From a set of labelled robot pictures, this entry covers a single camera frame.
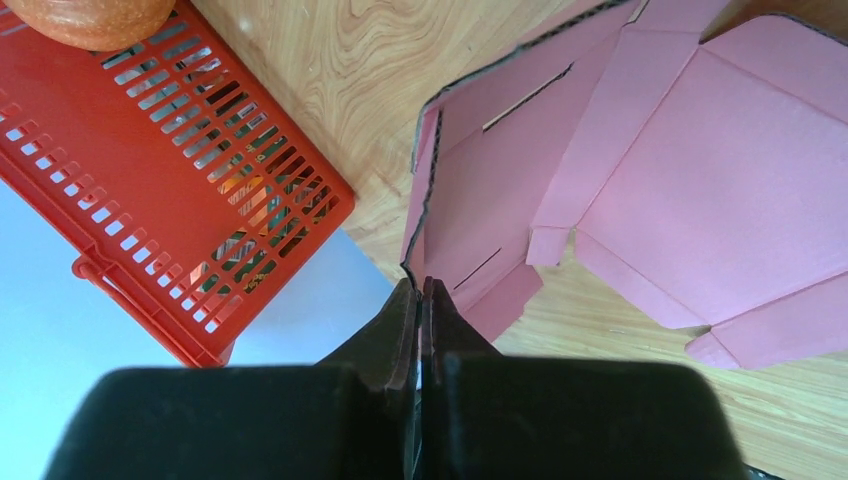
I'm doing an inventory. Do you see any red plastic shopping basket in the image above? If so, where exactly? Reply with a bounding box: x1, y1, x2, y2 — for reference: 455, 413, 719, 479
1, 1, 354, 367

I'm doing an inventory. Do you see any yellow orange snack pack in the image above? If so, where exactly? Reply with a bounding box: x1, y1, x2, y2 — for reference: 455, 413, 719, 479
218, 173, 291, 237

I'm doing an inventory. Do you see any orange pumpkin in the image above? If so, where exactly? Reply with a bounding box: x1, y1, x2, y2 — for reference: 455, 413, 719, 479
5, 0, 176, 51

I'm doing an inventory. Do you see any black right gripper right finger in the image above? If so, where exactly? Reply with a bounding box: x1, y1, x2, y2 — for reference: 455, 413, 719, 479
421, 278, 747, 479

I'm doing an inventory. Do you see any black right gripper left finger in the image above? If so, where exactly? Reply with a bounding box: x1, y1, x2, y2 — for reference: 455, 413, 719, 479
46, 280, 420, 479

